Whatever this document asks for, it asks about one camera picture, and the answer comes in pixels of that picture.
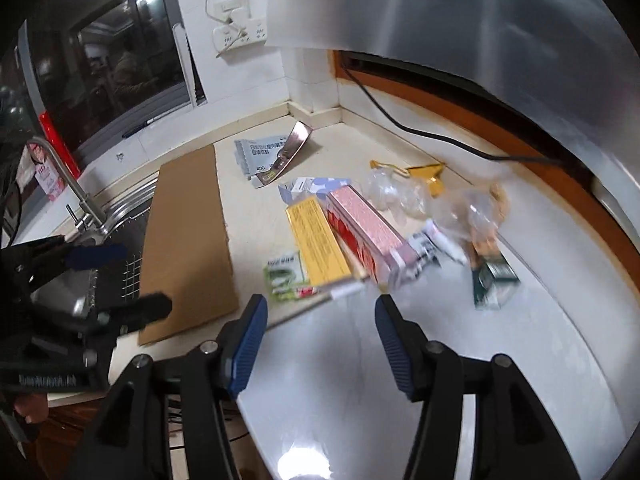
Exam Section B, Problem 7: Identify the blue white milk carton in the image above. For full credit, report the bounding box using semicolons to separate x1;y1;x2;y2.
278;177;352;206

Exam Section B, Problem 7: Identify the tan loofah fibre ball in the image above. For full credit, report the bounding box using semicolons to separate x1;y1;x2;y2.
469;183;510;257

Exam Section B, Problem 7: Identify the person's left hand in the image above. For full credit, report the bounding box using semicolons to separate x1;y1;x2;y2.
13;393;49;425

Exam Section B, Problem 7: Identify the steel sink faucet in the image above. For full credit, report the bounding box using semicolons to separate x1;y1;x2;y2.
27;136;107;234

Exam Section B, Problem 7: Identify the stainless steel sink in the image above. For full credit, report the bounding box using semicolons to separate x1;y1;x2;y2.
32;174;158;318

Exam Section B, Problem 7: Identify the green white small packet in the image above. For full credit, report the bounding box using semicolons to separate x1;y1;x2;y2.
264;252;319;302

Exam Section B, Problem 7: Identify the wooden chopstick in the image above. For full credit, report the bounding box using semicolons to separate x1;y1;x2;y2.
267;281;368;330

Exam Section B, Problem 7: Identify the brown cardboard sheet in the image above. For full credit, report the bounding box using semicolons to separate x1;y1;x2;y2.
138;145;240;346

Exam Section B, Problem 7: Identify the red pink bottle label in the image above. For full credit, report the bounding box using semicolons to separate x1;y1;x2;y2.
17;110;81;202

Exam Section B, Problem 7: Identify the pink red carton box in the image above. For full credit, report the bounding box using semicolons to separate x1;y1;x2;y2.
326;185;420;292

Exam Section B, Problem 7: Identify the yellow flat box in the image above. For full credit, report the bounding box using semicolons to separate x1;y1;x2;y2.
286;197;352;287

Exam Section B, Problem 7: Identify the black white printed wrapper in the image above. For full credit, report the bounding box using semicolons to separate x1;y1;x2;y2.
407;232;440;280

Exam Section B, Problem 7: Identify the small white dropper bottle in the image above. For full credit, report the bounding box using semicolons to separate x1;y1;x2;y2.
423;219;469;266

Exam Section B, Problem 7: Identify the dark green small carton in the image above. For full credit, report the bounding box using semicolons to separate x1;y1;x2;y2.
472;252;521;310

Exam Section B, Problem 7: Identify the clear crumpled plastic wrap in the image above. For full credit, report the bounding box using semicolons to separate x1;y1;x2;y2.
360;169;489;242

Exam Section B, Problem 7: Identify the grey silver foil pouch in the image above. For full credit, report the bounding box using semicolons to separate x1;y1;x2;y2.
234;122;312;188

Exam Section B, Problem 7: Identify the yellow crumpled paper bag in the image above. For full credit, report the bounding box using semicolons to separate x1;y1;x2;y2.
369;160;445;197

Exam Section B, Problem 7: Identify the dark window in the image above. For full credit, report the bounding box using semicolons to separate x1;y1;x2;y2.
1;0;206;166

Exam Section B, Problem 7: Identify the white wall socket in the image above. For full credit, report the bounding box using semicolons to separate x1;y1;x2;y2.
212;0;268;58

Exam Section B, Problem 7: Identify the black power cable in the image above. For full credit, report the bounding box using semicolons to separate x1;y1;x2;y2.
340;56;561;166

